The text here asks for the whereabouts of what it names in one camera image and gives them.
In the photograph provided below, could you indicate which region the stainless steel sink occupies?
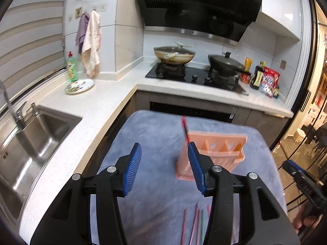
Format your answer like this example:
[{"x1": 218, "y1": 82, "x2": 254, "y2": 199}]
[{"x1": 0, "y1": 105, "x2": 83, "y2": 221}]

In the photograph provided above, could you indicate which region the grey base cabinet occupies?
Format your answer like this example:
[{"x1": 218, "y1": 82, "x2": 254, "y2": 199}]
[{"x1": 234, "y1": 107, "x2": 285, "y2": 146}]

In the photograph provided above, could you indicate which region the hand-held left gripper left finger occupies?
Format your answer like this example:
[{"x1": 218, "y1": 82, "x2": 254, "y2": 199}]
[{"x1": 30, "y1": 143, "x2": 142, "y2": 245}]

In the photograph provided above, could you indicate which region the black wok lid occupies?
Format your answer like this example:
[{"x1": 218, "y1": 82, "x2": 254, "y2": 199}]
[{"x1": 208, "y1": 52, "x2": 243, "y2": 65}]

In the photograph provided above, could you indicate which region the green chopstick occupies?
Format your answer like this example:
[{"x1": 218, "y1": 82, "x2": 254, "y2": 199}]
[{"x1": 199, "y1": 209, "x2": 205, "y2": 245}]

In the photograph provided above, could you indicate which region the black range hood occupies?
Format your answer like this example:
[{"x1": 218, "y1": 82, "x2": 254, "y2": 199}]
[{"x1": 133, "y1": 0, "x2": 263, "y2": 47}]

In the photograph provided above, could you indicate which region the person's right hand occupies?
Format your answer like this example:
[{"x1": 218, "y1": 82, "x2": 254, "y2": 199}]
[{"x1": 293, "y1": 204, "x2": 321, "y2": 235}]

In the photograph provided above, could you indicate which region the purple cloth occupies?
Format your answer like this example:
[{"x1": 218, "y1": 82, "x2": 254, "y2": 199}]
[{"x1": 75, "y1": 11, "x2": 90, "y2": 55}]

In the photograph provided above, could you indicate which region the beige wok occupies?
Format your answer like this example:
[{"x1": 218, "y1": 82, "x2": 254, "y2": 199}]
[{"x1": 154, "y1": 50, "x2": 196, "y2": 65}]

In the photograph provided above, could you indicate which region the glass wok lid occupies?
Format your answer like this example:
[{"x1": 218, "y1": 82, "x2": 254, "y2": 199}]
[{"x1": 154, "y1": 41, "x2": 196, "y2": 57}]

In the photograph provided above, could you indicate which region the glass sliding door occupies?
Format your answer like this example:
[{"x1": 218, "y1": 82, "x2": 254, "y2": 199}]
[{"x1": 271, "y1": 0, "x2": 327, "y2": 210}]

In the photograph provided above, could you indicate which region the black wok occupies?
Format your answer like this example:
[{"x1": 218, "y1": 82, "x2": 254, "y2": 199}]
[{"x1": 208, "y1": 56, "x2": 247, "y2": 75}]

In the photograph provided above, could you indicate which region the patterned plate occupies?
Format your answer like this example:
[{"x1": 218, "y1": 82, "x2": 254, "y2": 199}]
[{"x1": 65, "y1": 79, "x2": 95, "y2": 95}]

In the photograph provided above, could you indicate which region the white wall cabinet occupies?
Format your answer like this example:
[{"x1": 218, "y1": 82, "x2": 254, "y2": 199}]
[{"x1": 261, "y1": 0, "x2": 306, "y2": 40}]

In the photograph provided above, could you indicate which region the red cup noodle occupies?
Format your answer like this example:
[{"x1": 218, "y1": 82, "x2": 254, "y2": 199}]
[{"x1": 239, "y1": 71, "x2": 253, "y2": 84}]

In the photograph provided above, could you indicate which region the dark soy sauce bottle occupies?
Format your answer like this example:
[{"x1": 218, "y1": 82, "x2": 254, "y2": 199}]
[{"x1": 250, "y1": 62, "x2": 266, "y2": 90}]

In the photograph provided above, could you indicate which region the metal faucet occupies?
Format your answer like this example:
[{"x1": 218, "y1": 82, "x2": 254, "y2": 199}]
[{"x1": 0, "y1": 79, "x2": 39, "y2": 133}]

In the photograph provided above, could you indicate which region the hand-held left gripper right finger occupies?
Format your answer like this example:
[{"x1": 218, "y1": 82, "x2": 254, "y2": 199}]
[{"x1": 188, "y1": 143, "x2": 300, "y2": 245}]

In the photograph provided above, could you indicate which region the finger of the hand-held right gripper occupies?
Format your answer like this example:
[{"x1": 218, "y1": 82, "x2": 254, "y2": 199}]
[{"x1": 282, "y1": 159, "x2": 307, "y2": 182}]

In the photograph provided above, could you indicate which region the striped window blind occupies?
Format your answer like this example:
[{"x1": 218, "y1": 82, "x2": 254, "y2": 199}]
[{"x1": 0, "y1": 0, "x2": 67, "y2": 108}]

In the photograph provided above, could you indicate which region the blue-grey fleece blanket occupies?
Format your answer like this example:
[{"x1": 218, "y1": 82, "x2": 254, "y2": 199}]
[{"x1": 91, "y1": 110, "x2": 288, "y2": 245}]

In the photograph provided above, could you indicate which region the red cereal bag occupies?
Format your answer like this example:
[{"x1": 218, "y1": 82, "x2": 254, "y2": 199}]
[{"x1": 259, "y1": 67, "x2": 281, "y2": 98}]

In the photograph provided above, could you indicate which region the black gas stove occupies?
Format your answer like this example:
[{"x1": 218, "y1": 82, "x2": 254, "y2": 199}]
[{"x1": 145, "y1": 62, "x2": 249, "y2": 96}]

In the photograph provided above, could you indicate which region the cream towel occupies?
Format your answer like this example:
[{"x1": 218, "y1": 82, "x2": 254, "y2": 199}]
[{"x1": 81, "y1": 10, "x2": 102, "y2": 79}]

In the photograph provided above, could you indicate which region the pink plastic utensil holder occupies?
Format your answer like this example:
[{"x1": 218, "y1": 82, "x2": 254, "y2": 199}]
[{"x1": 175, "y1": 130, "x2": 248, "y2": 183}]

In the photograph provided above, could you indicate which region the green dish soap bottle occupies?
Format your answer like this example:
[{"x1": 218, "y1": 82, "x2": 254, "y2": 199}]
[{"x1": 66, "y1": 51, "x2": 78, "y2": 83}]

